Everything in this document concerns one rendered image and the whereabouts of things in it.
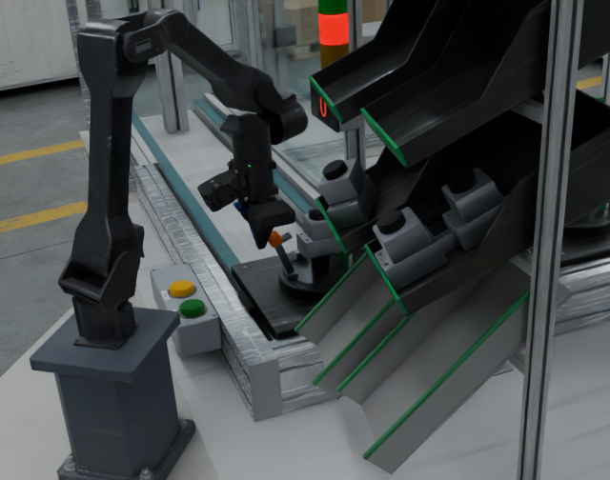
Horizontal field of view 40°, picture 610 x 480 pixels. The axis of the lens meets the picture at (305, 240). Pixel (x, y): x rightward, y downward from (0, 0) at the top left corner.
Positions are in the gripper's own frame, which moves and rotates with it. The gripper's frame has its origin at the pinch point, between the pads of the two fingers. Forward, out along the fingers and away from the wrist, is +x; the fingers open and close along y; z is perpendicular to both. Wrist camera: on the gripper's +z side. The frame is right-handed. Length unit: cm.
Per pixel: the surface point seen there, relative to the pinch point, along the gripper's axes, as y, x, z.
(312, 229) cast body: 2.0, 1.1, -8.0
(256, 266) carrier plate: -9.8, 11.7, -1.7
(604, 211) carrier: 2, 10, -64
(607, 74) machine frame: -63, 7, -117
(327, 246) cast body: 2.0, 4.6, -10.3
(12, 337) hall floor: -176, 108, 49
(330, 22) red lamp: -17.1, -26.2, -20.2
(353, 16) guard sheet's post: -18.5, -26.3, -25.0
